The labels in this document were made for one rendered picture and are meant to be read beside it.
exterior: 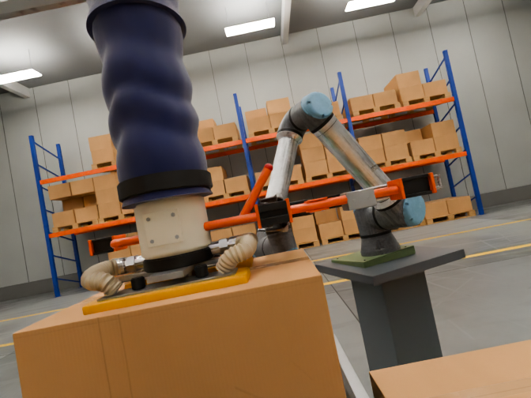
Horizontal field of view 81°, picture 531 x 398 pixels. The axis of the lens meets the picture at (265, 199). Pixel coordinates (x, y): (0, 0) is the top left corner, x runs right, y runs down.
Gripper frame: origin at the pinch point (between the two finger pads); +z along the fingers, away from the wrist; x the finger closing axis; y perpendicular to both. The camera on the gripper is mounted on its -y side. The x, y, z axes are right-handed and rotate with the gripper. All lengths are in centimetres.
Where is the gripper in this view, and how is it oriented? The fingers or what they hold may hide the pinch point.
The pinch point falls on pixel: (284, 212)
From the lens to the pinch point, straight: 78.2
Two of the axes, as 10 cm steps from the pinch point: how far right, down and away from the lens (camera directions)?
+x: -1.8, -9.8, 0.5
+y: -9.8, 1.8, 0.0
